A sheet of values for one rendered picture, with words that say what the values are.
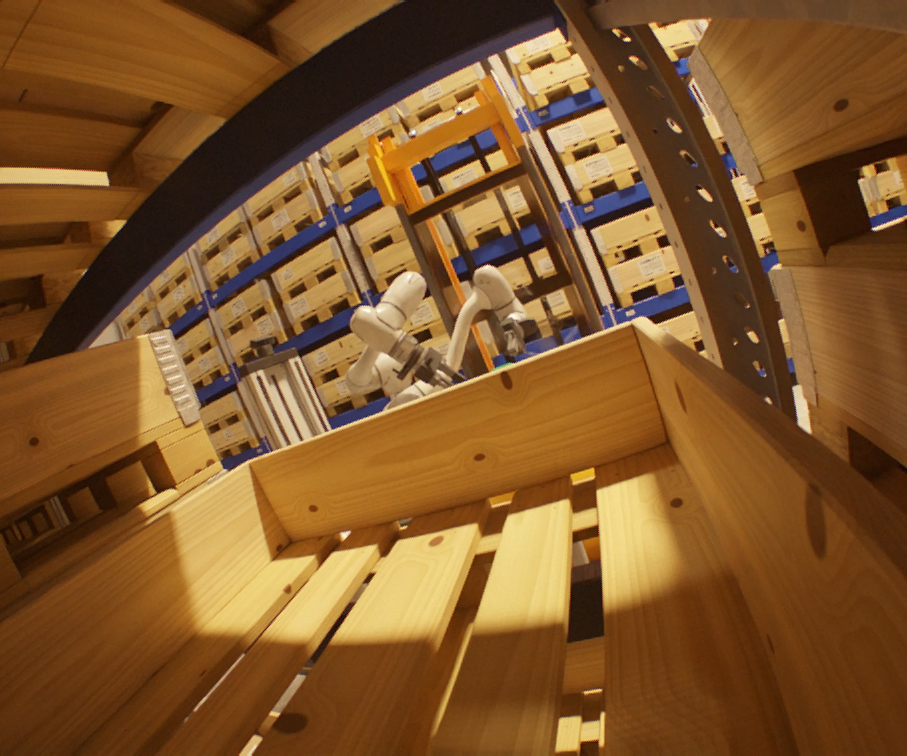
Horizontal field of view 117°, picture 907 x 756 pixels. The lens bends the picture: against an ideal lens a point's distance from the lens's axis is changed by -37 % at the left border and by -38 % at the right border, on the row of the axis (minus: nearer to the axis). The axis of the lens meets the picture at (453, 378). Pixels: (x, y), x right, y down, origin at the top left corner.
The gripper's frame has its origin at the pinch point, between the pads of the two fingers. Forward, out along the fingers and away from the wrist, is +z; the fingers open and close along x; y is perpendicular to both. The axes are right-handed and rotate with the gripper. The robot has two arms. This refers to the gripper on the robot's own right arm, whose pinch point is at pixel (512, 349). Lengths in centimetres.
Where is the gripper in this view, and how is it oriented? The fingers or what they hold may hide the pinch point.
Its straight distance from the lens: 149.8
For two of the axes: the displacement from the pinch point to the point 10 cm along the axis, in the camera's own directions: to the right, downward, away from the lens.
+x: -4.4, -8.1, -3.8
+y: -8.9, 3.3, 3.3
